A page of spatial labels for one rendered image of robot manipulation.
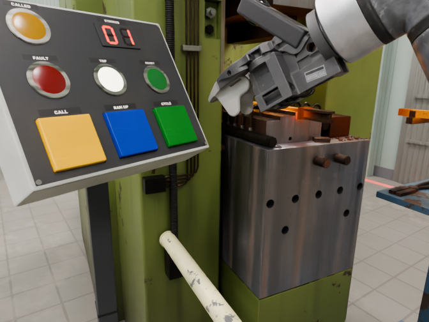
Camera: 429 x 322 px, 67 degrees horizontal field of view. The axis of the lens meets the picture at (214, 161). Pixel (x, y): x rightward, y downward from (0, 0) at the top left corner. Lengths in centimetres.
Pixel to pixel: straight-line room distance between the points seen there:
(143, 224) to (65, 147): 55
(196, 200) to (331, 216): 42
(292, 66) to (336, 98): 81
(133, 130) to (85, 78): 10
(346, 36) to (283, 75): 9
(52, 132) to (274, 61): 31
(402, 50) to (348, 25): 361
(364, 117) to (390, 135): 266
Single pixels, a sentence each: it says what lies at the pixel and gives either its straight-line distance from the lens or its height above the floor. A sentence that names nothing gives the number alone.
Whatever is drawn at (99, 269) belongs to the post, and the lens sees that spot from 74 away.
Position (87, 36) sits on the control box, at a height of 116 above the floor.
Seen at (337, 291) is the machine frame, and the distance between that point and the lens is 126.
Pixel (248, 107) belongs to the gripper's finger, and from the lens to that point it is 53.
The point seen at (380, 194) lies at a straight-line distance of 122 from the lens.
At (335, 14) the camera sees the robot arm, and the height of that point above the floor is 116.
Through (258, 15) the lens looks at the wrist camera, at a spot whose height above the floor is 118.
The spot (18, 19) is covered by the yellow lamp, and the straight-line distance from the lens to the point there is 57.
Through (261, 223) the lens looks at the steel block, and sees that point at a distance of 92.
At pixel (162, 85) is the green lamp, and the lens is 64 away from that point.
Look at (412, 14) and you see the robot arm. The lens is 40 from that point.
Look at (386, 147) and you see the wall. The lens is 407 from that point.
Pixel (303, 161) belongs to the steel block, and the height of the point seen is 87.
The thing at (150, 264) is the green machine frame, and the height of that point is 54.
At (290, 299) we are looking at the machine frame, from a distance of 112.
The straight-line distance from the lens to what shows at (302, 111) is 95.
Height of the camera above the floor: 110
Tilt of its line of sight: 15 degrees down
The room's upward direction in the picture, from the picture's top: 1 degrees clockwise
